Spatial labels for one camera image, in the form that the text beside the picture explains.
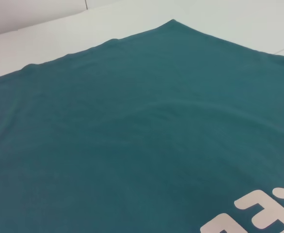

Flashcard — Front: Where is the teal blue printed t-shirt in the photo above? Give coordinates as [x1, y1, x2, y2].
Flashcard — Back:
[0, 18, 284, 233]

